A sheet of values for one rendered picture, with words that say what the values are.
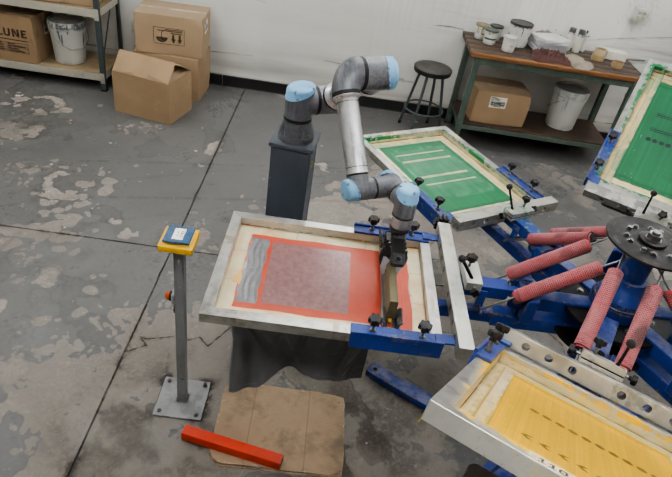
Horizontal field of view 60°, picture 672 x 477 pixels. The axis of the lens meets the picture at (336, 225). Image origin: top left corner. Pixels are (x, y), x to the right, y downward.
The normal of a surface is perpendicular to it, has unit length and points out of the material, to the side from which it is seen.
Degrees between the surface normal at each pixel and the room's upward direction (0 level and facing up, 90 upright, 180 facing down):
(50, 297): 0
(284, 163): 90
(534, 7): 90
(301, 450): 3
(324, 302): 0
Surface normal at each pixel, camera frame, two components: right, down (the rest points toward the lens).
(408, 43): -0.04, 0.57
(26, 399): 0.14, -0.80
